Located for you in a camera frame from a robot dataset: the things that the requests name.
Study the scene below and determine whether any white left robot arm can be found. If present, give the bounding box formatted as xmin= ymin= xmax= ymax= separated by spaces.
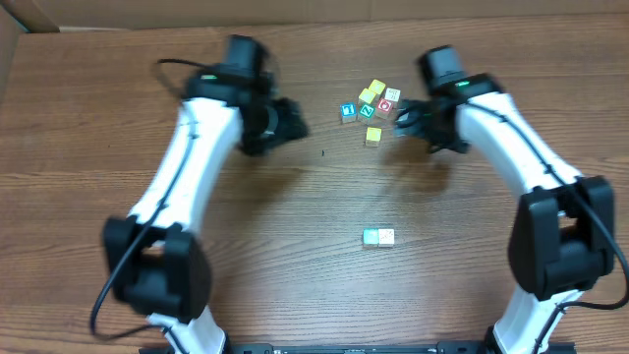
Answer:
xmin=88 ymin=34 xmax=309 ymax=354

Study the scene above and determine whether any green letter Z block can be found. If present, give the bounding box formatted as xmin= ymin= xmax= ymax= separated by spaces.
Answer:
xmin=358 ymin=104 xmax=375 ymax=124

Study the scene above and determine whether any blue letter block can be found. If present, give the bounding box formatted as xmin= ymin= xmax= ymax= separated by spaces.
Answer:
xmin=340 ymin=102 xmax=357 ymax=124

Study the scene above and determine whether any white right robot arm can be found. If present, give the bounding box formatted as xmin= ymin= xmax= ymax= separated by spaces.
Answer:
xmin=395 ymin=45 xmax=628 ymax=353

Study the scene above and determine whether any white block red print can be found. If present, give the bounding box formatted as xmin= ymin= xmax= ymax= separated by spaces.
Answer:
xmin=383 ymin=88 xmax=401 ymax=107

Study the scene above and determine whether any green faced block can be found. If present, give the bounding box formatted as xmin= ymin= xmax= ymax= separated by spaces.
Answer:
xmin=363 ymin=228 xmax=379 ymax=248

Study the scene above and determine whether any red bordered block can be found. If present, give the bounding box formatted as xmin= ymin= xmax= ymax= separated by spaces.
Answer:
xmin=374 ymin=98 xmax=394 ymax=119

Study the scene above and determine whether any yellow wooden block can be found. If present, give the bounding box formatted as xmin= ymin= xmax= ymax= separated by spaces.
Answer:
xmin=365 ymin=127 xmax=382 ymax=147

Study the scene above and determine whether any wooden block with red drawing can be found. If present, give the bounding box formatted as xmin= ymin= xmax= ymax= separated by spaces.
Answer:
xmin=378 ymin=228 xmax=395 ymax=248

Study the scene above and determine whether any yellow block middle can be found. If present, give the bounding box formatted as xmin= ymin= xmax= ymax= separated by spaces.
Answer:
xmin=358 ymin=88 xmax=376 ymax=105

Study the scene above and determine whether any yellow block top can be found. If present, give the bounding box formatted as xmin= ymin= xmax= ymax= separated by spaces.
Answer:
xmin=369 ymin=80 xmax=386 ymax=96

